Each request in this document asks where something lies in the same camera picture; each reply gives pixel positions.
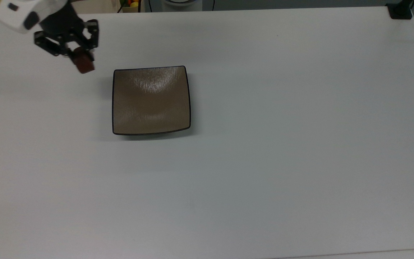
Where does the black table clamp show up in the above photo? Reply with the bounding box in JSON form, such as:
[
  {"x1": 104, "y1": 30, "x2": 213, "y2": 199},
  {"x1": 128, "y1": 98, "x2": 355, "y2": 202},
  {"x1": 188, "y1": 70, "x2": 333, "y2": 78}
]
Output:
[{"x1": 386, "y1": 0, "x2": 414, "y2": 20}]

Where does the brown square ceramic plate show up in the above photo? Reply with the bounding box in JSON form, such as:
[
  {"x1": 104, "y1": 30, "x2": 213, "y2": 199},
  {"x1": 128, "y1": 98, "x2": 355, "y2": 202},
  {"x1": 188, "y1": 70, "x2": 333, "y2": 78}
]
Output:
[{"x1": 112, "y1": 65, "x2": 192, "y2": 136}]

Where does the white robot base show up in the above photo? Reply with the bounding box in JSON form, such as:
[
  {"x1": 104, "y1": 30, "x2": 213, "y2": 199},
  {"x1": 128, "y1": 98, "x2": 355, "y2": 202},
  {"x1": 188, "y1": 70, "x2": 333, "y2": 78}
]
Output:
[{"x1": 161, "y1": 0, "x2": 204, "y2": 8}]

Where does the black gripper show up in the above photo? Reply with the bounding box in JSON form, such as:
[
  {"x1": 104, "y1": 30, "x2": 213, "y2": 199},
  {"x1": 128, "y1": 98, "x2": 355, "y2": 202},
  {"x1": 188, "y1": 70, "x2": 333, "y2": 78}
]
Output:
[{"x1": 33, "y1": 1, "x2": 100, "y2": 59}]

